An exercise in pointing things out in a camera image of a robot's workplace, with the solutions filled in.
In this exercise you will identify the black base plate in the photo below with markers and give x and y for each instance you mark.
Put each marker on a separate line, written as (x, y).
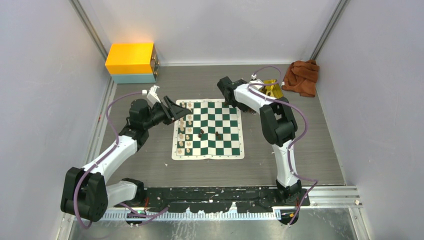
(251, 199)

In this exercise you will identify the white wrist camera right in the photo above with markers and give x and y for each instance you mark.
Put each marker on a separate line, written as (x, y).
(255, 82)

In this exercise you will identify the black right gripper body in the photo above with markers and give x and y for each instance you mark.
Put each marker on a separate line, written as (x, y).
(240, 105)

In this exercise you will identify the aluminium frame rail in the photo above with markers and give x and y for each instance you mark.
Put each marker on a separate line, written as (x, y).
(325, 197)

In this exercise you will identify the gold metal tin tray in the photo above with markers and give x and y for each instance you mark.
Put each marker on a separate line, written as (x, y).
(271, 89)

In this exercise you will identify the brown crumpled cloth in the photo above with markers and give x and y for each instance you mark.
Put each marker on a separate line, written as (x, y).
(301, 77)

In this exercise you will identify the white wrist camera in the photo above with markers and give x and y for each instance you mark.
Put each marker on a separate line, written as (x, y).
(151, 94)
(255, 82)

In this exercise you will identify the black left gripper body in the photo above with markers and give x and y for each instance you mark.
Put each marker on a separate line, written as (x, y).
(169, 115)

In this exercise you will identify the yellow and teal box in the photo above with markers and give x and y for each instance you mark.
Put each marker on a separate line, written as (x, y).
(133, 63)

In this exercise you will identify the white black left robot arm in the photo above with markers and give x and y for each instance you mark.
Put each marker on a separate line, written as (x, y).
(86, 194)

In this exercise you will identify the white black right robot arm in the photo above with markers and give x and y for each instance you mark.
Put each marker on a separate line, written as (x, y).
(278, 127)

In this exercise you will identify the green white chess mat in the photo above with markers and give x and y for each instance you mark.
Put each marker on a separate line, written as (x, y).
(211, 116)

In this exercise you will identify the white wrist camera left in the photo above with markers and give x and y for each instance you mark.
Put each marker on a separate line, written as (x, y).
(151, 94)

